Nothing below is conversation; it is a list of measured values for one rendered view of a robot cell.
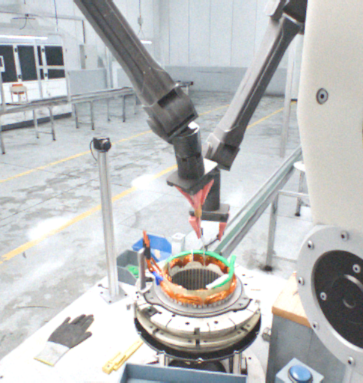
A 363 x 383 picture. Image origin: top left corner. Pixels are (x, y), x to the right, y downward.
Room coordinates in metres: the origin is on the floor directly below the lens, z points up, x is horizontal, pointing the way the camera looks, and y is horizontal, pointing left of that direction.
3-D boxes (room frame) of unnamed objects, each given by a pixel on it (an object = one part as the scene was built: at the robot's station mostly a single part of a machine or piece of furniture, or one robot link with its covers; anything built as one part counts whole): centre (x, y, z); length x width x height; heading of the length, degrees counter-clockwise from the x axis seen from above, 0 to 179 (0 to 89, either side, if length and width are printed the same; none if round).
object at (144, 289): (0.76, 0.09, 1.15); 0.03 x 0.02 x 0.12; 139
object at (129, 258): (1.31, 0.20, 0.82); 0.16 x 0.14 x 0.07; 62
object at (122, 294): (1.18, 0.26, 0.78); 0.09 x 0.09 x 0.01; 38
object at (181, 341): (0.65, 0.01, 1.05); 0.09 x 0.04 x 0.01; 57
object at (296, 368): (0.57, -0.24, 1.04); 0.04 x 0.04 x 0.01
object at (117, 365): (0.90, 0.16, 0.80); 0.22 x 0.04 x 0.03; 146
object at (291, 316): (0.79, -0.36, 1.05); 0.20 x 0.19 x 0.02; 148
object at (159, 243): (1.46, 0.12, 0.82); 0.16 x 0.14 x 0.07; 64
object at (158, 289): (0.79, -0.04, 1.05); 0.22 x 0.22 x 0.12
